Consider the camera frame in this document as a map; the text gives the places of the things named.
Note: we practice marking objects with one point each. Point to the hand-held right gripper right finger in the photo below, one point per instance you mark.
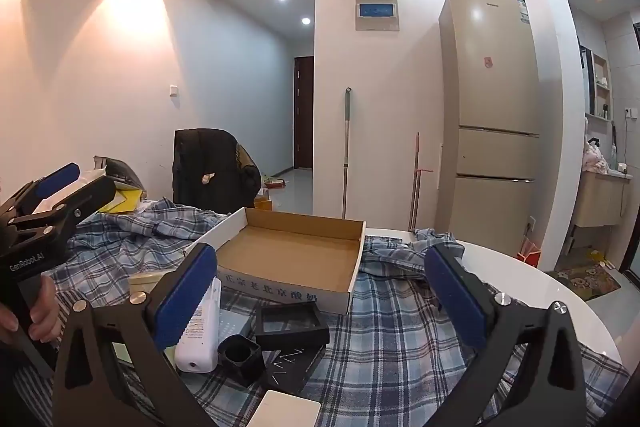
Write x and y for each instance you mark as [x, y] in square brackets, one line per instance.
[455, 297]

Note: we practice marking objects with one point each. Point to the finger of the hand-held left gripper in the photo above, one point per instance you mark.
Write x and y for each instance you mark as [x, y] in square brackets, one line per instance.
[57, 179]
[92, 194]

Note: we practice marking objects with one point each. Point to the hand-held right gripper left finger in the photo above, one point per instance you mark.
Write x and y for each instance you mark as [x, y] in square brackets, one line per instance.
[185, 297]

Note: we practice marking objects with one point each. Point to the grey small box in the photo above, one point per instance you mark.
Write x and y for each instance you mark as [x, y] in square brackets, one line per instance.
[235, 324]

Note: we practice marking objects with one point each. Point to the small black square box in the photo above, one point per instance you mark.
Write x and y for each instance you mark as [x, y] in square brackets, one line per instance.
[250, 367]

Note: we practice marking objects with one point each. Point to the cardboard box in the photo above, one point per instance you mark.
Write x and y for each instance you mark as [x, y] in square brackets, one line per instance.
[290, 257]

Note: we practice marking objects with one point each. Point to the black square display frame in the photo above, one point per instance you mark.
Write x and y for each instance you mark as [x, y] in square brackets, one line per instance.
[300, 341]

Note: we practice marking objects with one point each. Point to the black patterned box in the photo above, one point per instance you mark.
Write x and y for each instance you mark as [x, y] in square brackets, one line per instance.
[295, 367]

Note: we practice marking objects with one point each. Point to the white square box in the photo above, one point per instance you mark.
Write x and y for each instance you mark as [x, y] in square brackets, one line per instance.
[282, 412]

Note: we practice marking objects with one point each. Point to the person's left hand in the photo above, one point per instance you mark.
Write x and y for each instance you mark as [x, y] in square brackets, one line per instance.
[45, 307]

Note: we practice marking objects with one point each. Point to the white plastic bag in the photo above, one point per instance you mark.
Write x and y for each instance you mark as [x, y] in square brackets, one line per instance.
[92, 174]

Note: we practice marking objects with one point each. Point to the grey bag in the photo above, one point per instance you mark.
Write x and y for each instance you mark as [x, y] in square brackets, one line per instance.
[122, 169]

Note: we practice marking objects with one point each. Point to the blue plaid cloth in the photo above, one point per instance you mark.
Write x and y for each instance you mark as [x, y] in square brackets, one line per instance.
[400, 357]

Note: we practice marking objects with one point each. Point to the red paper bag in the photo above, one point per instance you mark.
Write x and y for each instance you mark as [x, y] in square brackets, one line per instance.
[530, 254]

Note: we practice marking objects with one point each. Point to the black jacket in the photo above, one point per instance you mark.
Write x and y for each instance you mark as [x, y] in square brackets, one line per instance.
[210, 167]

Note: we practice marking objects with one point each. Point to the small cardboard carton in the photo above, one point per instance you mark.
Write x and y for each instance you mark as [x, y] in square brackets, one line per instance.
[264, 204]

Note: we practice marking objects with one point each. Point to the patterned door mat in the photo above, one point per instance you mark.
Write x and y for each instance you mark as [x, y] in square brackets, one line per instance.
[585, 282]

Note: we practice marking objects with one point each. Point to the pink broom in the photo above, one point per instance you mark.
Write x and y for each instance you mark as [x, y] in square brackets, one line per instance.
[416, 167]

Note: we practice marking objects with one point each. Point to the colourful floor packet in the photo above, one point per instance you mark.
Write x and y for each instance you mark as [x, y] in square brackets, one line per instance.
[273, 183]

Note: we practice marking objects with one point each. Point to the tan chair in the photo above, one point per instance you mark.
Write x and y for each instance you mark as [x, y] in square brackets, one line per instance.
[246, 157]

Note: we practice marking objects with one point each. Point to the bathroom vanity cabinet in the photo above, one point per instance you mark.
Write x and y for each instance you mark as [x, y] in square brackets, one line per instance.
[600, 202]

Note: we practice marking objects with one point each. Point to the beige refrigerator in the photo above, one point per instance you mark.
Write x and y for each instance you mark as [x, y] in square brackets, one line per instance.
[490, 107]

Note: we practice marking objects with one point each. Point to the pink cloth bundle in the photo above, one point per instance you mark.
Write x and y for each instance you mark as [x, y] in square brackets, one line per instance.
[595, 159]

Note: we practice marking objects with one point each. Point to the dark wooden door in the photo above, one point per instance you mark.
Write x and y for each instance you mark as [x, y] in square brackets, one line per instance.
[304, 117]

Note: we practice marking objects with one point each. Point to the red fridge sticker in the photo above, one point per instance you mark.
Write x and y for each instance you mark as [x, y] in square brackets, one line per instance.
[488, 62]

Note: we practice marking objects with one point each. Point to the bathroom mirror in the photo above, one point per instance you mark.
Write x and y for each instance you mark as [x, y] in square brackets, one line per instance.
[586, 77]

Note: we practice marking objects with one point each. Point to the wall niche shelf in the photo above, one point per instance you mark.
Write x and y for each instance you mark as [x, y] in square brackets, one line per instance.
[603, 87]

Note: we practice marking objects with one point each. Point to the wall electrical panel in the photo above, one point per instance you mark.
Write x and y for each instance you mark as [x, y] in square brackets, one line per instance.
[377, 4]

